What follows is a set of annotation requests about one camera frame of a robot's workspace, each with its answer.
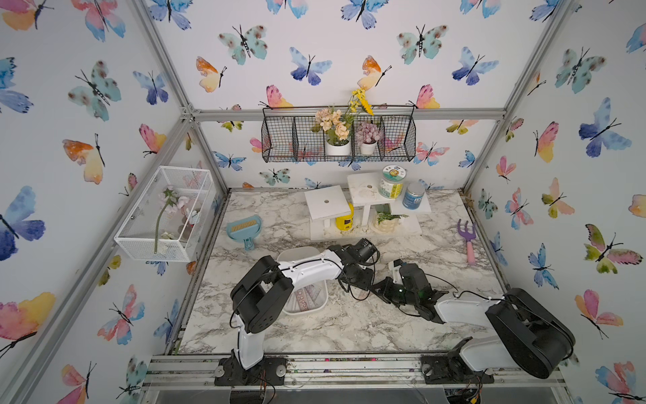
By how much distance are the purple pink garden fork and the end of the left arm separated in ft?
1.48

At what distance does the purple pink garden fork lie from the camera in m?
0.99

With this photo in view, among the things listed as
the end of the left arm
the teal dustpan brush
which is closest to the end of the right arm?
the end of the left arm

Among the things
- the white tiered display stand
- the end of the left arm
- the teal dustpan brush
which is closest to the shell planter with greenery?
the white tiered display stand

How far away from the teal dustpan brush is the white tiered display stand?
24cm

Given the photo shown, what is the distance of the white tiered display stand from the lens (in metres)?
0.92

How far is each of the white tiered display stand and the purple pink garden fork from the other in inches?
6.6

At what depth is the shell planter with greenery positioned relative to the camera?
0.96m

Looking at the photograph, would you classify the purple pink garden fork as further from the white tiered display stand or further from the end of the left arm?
the end of the left arm

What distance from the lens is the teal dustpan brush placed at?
1.02m

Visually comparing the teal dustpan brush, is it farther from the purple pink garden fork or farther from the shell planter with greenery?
the purple pink garden fork

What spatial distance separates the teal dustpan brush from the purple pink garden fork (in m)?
0.85
